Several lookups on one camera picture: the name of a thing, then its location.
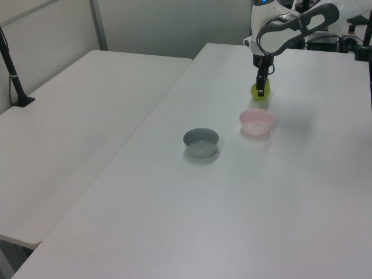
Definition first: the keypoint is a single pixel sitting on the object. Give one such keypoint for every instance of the white side table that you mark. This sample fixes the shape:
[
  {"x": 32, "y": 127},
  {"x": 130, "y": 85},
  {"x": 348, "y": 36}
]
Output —
[{"x": 72, "y": 130}]

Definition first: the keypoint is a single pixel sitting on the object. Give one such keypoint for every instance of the grey plastic bowl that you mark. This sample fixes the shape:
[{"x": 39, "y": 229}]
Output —
[{"x": 200, "y": 143}]

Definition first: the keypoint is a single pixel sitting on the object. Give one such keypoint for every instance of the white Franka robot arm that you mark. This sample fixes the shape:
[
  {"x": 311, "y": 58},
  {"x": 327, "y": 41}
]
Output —
[{"x": 276, "y": 36}]

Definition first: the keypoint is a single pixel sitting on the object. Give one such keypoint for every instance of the black camera pole with clamp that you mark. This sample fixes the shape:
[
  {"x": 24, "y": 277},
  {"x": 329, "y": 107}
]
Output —
[
  {"x": 363, "y": 48},
  {"x": 13, "y": 78}
]

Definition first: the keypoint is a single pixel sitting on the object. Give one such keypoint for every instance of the green-yellow pear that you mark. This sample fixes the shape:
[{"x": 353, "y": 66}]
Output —
[{"x": 268, "y": 91}]

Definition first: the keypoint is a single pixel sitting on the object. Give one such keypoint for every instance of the grey partition frame post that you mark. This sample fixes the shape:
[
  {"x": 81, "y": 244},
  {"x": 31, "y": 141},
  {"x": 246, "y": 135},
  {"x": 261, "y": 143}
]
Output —
[{"x": 98, "y": 23}]

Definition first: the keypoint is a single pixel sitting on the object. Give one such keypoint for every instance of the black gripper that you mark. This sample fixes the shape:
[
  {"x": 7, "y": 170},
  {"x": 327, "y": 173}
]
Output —
[{"x": 262, "y": 61}]

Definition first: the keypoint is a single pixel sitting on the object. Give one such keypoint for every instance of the pink plastic bowl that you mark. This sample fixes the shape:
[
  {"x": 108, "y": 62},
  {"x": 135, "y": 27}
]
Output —
[{"x": 255, "y": 125}]

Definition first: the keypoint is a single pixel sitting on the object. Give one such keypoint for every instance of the black equipment box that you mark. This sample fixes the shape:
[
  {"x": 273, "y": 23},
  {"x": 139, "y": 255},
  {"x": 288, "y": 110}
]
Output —
[{"x": 322, "y": 43}]

